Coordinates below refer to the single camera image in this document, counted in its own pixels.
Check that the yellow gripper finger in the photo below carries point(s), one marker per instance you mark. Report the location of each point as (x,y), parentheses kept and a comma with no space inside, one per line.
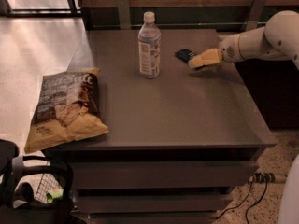
(208,57)

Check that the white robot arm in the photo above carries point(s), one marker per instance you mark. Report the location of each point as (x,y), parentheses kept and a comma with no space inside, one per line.
(277,41)

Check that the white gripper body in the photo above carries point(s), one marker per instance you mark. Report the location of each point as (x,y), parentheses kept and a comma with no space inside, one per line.
(229,50)

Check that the green item in bag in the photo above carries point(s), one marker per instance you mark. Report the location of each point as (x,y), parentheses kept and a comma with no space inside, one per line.
(54,195)

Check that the brown sea salt chip bag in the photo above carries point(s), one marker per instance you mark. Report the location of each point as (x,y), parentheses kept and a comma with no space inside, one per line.
(67,110)

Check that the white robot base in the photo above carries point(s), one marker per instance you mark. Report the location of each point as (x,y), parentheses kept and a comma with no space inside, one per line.
(289,207)

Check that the blue rxbar blueberry bar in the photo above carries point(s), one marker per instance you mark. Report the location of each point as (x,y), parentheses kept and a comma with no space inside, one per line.
(185,55)

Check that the white power strip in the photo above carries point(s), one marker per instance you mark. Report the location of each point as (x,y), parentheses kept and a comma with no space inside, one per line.
(268,178)

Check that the clear plastic water bottle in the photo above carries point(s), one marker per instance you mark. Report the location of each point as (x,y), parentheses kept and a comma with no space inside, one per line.
(149,47)

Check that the wire mesh basket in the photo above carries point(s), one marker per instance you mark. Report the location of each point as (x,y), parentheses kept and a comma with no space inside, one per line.
(47,182)

